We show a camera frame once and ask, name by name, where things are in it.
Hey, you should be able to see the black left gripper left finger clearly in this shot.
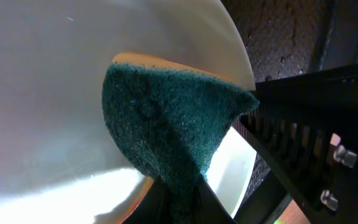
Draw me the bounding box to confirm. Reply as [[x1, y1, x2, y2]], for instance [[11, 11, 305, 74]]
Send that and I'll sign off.
[[122, 177, 172, 224]]

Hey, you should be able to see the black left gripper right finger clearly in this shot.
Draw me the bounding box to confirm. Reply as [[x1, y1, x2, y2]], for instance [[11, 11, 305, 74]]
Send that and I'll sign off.
[[194, 175, 236, 224]]

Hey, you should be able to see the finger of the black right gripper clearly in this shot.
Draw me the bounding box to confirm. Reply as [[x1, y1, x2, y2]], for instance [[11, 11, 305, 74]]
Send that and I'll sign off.
[[237, 64, 358, 223]]

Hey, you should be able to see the green and yellow sponge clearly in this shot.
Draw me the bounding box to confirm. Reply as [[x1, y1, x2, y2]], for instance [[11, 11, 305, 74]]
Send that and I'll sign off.
[[101, 52, 259, 223]]

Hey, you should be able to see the green plate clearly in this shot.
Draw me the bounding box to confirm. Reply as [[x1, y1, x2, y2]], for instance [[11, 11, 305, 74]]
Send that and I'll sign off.
[[0, 0, 255, 223]]

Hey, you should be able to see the round black tray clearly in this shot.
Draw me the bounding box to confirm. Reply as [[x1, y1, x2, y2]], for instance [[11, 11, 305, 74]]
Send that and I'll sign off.
[[221, 0, 334, 83]]

